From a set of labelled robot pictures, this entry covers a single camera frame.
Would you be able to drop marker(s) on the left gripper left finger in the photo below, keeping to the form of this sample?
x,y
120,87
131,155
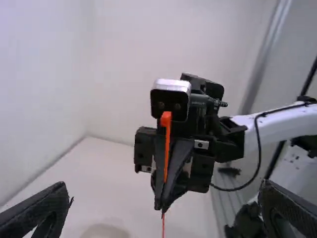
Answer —
x,y
37,213

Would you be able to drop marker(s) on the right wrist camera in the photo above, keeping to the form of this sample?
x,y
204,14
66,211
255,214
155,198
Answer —
x,y
171,99

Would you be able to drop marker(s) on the white dish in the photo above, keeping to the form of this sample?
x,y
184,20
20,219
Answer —
x,y
104,231

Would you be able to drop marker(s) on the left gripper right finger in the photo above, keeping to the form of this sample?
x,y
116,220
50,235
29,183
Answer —
x,y
289,213

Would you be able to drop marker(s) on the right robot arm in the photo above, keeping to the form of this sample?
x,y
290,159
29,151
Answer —
x,y
280,124

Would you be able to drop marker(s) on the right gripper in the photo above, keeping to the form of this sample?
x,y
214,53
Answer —
x,y
203,173

